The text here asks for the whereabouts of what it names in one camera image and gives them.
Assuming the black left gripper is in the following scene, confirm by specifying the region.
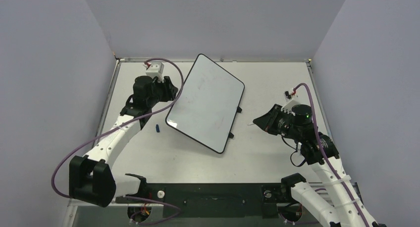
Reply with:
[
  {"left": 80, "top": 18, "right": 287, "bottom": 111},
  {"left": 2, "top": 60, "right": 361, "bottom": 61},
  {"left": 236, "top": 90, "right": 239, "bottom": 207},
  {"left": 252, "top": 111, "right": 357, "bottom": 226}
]
[{"left": 147, "top": 76, "right": 177, "bottom": 108}]

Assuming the black-framed whiteboard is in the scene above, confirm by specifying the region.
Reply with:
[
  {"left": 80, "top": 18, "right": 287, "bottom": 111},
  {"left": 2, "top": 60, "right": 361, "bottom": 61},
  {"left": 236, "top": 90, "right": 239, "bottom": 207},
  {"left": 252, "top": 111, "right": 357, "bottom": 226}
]
[{"left": 165, "top": 54, "right": 245, "bottom": 154}]

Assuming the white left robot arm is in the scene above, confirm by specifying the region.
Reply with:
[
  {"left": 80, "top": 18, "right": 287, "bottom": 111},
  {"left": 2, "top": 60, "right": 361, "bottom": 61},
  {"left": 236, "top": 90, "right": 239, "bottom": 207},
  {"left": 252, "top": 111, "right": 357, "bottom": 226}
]
[{"left": 69, "top": 75, "right": 178, "bottom": 207}]

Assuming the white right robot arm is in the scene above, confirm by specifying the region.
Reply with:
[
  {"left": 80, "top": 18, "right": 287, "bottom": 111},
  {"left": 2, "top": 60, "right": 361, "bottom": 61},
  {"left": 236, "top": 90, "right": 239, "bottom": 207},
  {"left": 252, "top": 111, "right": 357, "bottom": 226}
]
[{"left": 252, "top": 104, "right": 383, "bottom": 227}]

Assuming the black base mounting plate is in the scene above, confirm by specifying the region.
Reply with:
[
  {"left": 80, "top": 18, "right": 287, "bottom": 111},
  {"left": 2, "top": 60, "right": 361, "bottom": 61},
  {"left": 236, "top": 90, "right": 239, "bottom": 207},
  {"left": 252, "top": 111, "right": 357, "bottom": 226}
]
[{"left": 115, "top": 182, "right": 313, "bottom": 220}]

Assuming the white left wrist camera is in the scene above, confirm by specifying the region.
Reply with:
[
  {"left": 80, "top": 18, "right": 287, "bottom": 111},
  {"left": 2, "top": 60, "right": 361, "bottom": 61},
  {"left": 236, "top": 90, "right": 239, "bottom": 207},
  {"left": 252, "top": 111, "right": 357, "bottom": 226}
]
[{"left": 144, "top": 62, "right": 164, "bottom": 83}]

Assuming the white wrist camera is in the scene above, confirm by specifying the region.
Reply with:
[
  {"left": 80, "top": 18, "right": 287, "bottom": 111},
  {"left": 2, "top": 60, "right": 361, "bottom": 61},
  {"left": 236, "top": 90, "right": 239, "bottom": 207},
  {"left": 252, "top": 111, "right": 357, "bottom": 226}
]
[
  {"left": 281, "top": 89, "right": 301, "bottom": 114},
  {"left": 144, "top": 62, "right": 164, "bottom": 83}
]

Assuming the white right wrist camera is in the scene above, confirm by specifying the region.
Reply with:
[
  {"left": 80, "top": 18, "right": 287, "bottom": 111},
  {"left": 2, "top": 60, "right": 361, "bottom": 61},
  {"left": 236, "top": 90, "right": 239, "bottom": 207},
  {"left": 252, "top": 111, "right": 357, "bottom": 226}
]
[{"left": 281, "top": 89, "right": 301, "bottom": 114}]

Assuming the aluminium front frame rail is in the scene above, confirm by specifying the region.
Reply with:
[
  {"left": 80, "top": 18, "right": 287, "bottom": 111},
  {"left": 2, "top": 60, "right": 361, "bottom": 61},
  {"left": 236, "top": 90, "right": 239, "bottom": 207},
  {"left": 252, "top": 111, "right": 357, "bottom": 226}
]
[{"left": 67, "top": 182, "right": 362, "bottom": 207}]

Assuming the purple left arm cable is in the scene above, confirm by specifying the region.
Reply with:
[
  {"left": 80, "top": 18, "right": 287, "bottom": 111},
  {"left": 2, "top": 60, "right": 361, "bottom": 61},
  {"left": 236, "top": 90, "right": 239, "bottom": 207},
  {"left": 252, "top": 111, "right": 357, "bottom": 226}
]
[{"left": 51, "top": 57, "right": 184, "bottom": 200}]

